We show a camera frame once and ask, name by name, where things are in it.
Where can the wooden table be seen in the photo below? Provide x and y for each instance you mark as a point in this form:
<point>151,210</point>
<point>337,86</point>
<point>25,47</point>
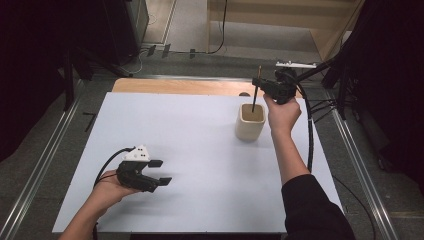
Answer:
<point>186,87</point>

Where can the person's right hand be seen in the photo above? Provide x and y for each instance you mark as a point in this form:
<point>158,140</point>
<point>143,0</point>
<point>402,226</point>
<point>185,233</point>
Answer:
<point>283,115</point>

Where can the black cabinet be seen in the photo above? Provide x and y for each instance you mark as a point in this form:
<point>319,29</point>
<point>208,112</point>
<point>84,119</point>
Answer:
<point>130,26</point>

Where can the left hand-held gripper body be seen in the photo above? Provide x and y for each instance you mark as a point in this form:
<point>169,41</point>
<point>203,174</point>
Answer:
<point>131,173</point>

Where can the black sleeve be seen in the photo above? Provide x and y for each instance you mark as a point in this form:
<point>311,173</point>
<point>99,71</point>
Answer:
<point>313,213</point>

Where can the white board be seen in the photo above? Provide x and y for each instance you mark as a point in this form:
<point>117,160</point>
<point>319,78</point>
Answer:
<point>186,150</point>

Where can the black metal stand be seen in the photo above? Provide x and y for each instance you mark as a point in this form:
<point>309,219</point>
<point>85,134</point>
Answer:
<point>68,83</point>
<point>341,100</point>

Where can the cream square pen holder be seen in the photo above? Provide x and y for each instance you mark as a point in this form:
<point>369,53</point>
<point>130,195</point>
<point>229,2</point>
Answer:
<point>249,128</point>

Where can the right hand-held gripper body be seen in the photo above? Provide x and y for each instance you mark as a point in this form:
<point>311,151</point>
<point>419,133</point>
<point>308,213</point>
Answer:
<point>281,88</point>

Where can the dark curtain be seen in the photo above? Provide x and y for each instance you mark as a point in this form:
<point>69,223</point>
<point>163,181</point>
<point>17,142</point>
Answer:
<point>393,83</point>
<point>26,66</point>

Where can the light wooden cabinet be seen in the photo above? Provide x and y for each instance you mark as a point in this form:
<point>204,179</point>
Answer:
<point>330,40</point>

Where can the small dark round object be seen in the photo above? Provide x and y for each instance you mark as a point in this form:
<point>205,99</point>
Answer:
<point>244,94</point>

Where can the metal floor rail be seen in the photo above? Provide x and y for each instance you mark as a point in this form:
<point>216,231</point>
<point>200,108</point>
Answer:
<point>361,166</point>
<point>40,166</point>

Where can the black tape strip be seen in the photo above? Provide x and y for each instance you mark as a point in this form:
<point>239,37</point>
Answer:
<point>151,50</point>
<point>192,53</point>
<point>166,50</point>

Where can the black pencil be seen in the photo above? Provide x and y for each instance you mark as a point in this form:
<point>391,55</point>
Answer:
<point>254,100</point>

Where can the person's left hand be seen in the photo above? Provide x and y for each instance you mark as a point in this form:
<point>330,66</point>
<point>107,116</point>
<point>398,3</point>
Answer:
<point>110,191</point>

